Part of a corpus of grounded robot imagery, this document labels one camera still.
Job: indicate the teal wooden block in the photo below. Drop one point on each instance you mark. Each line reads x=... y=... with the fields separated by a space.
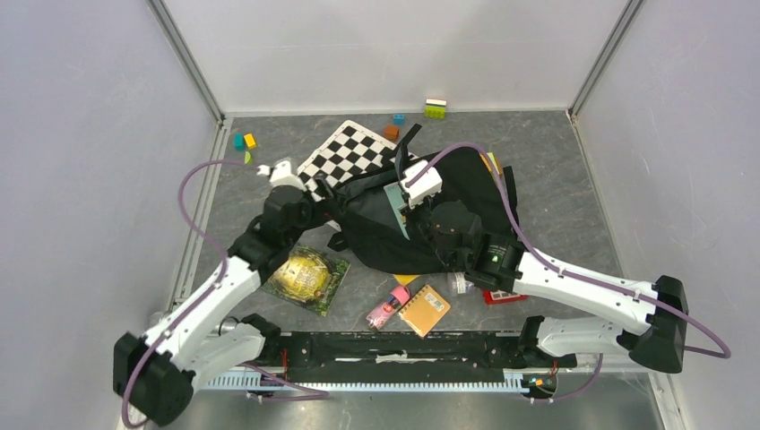
x=238 y=142

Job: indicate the teal paperback book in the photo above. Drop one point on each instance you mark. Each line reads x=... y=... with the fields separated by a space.
x=397 y=203

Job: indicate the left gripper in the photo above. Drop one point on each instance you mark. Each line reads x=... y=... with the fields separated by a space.
x=329 y=209

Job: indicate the yellow wooden block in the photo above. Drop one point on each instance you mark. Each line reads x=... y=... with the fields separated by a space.
x=249 y=141

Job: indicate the clear plastic box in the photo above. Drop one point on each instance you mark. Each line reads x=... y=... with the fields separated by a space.
x=459 y=284

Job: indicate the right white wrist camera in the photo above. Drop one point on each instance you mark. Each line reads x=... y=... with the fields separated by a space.
x=429 y=184

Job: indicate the yellow notebook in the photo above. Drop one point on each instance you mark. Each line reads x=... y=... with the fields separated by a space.
x=405 y=280

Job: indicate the orange brown cube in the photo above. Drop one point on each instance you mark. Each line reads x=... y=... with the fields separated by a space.
x=391 y=133

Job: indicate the red calculator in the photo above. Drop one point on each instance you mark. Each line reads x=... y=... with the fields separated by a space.
x=499 y=297

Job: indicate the orange green sticky notes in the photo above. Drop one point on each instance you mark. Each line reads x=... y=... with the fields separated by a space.
x=491 y=161

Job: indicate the black backpack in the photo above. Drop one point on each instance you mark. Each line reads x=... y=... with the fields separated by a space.
x=466 y=227

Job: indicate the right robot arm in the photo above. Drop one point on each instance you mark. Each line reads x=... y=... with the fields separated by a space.
x=643 y=320

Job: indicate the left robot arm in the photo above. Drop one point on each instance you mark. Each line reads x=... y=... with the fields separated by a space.
x=159 y=372

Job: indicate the orange spiral notepad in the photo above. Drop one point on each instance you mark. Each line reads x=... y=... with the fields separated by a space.
x=424 y=311

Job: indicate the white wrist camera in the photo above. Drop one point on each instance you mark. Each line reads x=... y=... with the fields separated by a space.
x=281 y=173
x=429 y=184

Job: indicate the black white chessboard mat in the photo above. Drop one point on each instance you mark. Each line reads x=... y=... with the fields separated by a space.
x=352 y=150

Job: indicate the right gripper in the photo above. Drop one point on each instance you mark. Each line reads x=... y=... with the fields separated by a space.
x=410 y=214

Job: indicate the green white lego brick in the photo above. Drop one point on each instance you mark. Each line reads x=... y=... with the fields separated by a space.
x=435 y=108

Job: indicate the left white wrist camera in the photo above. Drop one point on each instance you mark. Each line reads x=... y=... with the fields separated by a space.
x=281 y=173

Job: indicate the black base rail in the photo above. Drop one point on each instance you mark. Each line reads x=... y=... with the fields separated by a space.
x=395 y=361

